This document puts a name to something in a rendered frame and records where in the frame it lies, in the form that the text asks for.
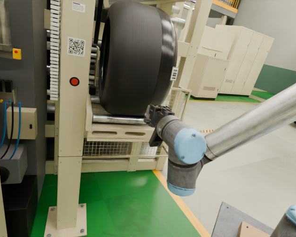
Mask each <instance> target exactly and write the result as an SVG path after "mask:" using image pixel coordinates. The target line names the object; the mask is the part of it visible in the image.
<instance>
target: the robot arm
mask: <svg viewBox="0 0 296 237"><path fill-rule="evenodd" d="M174 115H175V113H174V112H173V111H172V109H171V108H170V107H168V106H162V105H159V104H154V105H152V104H150V106H149V105H148V107H147V111H146V113H145V115H144V120H143V121H144V122H145V123H146V124H148V126H150V127H153V128H155V129H154V131H153V134H152V136H151V138H150V140H149V146H150V147H160V146H161V144H162V142H163V141H164V142H165V143H166V145H167V146H168V169H167V180H166V181H167V187H168V189H169V191H170V192H171V193H173V194H175V195H178V196H182V197H187V196H190V195H192V194H193V193H194V191H195V189H196V180H197V177H198V175H199V173H200V171H201V170H202V168H203V166H204V165H205V164H207V163H209V162H211V161H213V160H215V159H216V158H218V157H220V156H223V155H225V154H227V153H229V152H231V151H233V150H235V149H237V148H239V147H241V146H243V145H245V144H248V143H250V142H252V141H254V140H256V139H258V138H260V137H262V136H265V135H267V134H269V133H271V132H273V131H275V130H277V129H279V128H281V127H284V126H286V125H288V124H290V123H292V122H294V121H296V83H295V84H293V85H292V86H290V87H288V88H286V89H285V90H283V91H281V92H280V93H278V94H276V95H274V96H273V97H271V98H269V99H268V100H266V101H264V102H262V103H261V104H259V105H257V106H256V107H254V108H252V109H250V110H249V111H247V112H245V113H243V114H242V115H240V116H238V117H236V118H235V119H233V120H231V121H229V122H228V123H226V124H224V125H223V126H221V127H219V128H217V129H216V130H214V131H212V132H210V133H209V134H207V135H205V136H202V135H201V134H200V133H199V132H198V131H197V130H196V129H194V128H192V127H190V126H189V125H187V124H186V123H184V122H183V121H182V120H180V119H179V118H177V117H176V116H174ZM270 237H296V204H294V205H291V206H290V207H289V208H288V209H287V210H286V211H285V213H284V215H283V217H282V218H281V220H280V221H279V223H278V225H277V226H276V228H275V229H274V231H273V233H272V234H271V236H270Z"/></svg>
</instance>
